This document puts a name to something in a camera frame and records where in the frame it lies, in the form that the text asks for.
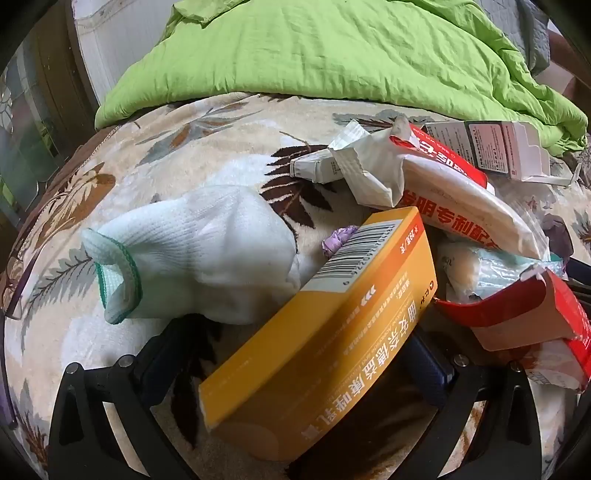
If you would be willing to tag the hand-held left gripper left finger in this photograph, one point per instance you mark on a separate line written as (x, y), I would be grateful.
(159, 364)

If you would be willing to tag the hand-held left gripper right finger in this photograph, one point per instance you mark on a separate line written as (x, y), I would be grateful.
(431, 369)

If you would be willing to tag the orange cardboard box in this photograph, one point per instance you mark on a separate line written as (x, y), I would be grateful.
(323, 360)

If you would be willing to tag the purple wrapper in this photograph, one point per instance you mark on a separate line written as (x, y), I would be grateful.
(334, 242)

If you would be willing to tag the long white barcode box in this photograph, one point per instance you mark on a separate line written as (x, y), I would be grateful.
(309, 167)

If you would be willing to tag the torn red carton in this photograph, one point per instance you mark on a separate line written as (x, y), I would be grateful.
(508, 318)

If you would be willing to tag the light blue tissue packet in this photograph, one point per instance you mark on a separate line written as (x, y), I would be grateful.
(494, 272)

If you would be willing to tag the white and red plastic wrapper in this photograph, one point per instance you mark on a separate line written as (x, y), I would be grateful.
(554, 367)

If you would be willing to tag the white knit glove green trim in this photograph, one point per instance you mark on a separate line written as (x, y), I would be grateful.
(207, 240)

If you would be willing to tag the red and white long packet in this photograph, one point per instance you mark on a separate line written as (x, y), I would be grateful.
(461, 207)

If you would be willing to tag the white crumpled paper bag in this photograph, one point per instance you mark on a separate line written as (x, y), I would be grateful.
(369, 170)

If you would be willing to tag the leaf print blanket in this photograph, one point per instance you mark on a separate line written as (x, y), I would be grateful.
(184, 147)

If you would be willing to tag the white box with red label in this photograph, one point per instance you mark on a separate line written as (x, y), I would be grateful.
(489, 143)

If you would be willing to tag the wooden door with glass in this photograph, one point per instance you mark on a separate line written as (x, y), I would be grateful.
(41, 115)

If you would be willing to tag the green quilt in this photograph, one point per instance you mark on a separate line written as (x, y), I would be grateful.
(323, 50)

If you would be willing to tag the grey quilted pillow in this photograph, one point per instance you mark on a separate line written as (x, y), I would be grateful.
(512, 27)

